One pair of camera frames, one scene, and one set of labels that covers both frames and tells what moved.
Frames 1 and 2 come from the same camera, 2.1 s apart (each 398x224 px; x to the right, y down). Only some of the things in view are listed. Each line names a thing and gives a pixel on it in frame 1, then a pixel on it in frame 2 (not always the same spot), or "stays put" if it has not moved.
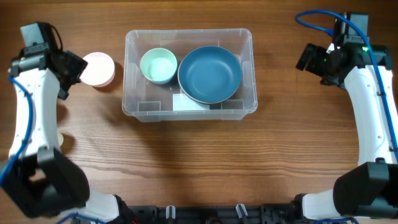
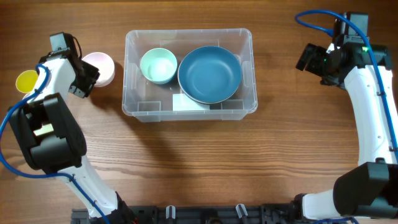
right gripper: (310, 60) stays put
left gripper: (79, 65) -> (84, 90)
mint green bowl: (158, 65) stays put
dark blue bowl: (209, 74) stays put
